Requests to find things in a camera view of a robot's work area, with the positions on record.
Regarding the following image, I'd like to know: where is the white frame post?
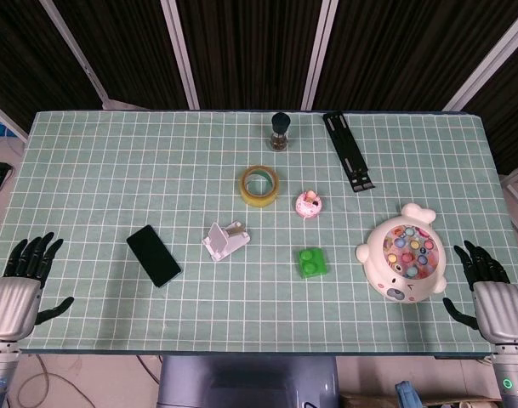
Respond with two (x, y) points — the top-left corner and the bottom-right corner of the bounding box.
(443, 8), (518, 113)
(160, 0), (200, 111)
(300, 0), (339, 111)
(39, 0), (111, 111)

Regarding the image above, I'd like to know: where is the black folded laptop stand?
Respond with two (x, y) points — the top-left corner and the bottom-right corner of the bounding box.
(322, 110), (376, 194)

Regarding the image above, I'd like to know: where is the pink toy cake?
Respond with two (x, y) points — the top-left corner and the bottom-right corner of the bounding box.
(295, 190), (323, 220)

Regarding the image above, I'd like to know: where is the glass pepper grinder black cap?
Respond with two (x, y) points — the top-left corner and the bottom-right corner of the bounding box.
(266, 111), (290, 152)

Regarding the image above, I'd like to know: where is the left black-fingered silver robot hand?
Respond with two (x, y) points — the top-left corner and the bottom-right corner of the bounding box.
(0, 231), (75, 342)

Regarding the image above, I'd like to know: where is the blue plastic object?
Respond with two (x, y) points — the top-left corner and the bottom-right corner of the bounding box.
(395, 381), (421, 408)

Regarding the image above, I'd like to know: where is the right black-fingered silver robot hand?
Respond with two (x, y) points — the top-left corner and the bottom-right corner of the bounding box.
(442, 240), (518, 345)

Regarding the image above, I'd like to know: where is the green checked tablecloth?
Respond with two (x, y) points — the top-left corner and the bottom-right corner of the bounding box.
(0, 110), (518, 354)

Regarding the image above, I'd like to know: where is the green two-stud building block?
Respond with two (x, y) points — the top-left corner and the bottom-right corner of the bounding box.
(297, 247), (330, 280)

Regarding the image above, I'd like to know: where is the white bear fishing game toy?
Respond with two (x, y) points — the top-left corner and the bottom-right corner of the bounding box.
(355, 202), (448, 303)

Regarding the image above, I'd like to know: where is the black smartphone with blue frame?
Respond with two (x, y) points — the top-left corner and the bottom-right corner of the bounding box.
(126, 224), (183, 289)

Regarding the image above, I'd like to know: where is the yellow packing tape roll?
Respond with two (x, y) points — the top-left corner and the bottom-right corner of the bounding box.
(240, 166), (281, 208)

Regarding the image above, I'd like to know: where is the grey robot torso base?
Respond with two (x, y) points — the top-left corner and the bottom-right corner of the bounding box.
(156, 355), (340, 408)

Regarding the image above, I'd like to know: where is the white folding phone stand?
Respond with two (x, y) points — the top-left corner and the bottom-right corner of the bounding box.
(201, 219), (250, 261)

